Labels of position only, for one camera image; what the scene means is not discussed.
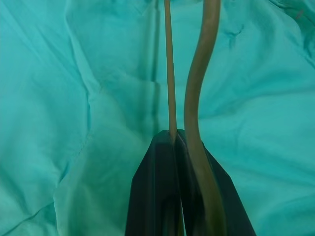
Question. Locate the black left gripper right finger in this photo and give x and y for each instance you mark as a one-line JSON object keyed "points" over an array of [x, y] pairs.
{"points": [[221, 196]]}

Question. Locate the teal green shorts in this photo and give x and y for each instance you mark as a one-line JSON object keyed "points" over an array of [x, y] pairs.
{"points": [[73, 98]]}

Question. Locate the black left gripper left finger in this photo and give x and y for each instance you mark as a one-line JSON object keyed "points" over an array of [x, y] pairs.
{"points": [[153, 186]]}

